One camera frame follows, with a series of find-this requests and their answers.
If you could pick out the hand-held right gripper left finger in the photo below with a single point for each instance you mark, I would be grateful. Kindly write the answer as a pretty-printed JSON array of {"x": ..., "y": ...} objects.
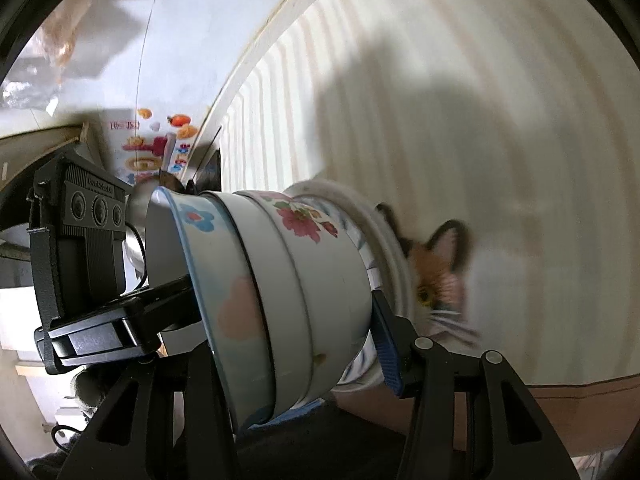
[{"x": 205, "y": 400}]

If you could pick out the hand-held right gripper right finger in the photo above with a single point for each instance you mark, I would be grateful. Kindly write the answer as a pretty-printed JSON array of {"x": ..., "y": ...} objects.
[{"x": 386, "y": 345}]

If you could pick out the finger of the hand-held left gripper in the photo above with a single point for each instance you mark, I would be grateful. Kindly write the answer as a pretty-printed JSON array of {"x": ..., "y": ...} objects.
[{"x": 170, "y": 305}]

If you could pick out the blue rimmed pastel print bowl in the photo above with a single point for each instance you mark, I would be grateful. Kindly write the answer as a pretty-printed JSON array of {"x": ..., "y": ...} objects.
[{"x": 220, "y": 310}]

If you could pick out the large white floral bowl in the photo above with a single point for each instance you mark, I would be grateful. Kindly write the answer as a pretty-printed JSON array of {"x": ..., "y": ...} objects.
[{"x": 400, "y": 260}]

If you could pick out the white bowl with pink flowers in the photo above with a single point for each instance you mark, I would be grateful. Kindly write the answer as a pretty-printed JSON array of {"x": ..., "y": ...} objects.
[{"x": 325, "y": 270}]

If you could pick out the steel pot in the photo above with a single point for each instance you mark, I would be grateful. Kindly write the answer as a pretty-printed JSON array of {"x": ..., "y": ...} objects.
[{"x": 136, "y": 220}]

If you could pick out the clear plastic bag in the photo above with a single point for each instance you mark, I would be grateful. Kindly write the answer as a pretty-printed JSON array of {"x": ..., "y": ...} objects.
[{"x": 45, "y": 60}]

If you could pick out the striped tablecloth with cat print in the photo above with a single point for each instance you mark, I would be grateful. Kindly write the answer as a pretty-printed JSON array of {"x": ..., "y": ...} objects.
[{"x": 500, "y": 110}]

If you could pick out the fruit wall poster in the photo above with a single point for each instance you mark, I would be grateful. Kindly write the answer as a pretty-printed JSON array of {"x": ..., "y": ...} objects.
[{"x": 150, "y": 145}]

